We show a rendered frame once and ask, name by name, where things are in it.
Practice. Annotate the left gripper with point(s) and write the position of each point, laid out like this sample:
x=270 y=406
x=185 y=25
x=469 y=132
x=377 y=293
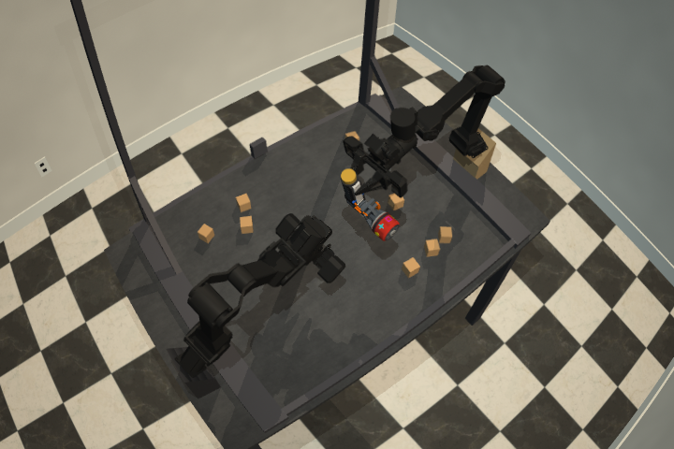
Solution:
x=381 y=178

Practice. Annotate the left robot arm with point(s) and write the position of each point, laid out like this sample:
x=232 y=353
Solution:
x=430 y=120

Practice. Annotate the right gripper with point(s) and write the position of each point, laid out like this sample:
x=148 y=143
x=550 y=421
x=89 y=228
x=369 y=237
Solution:
x=329 y=264

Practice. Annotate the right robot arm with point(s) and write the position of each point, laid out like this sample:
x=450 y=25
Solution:
x=276 y=269

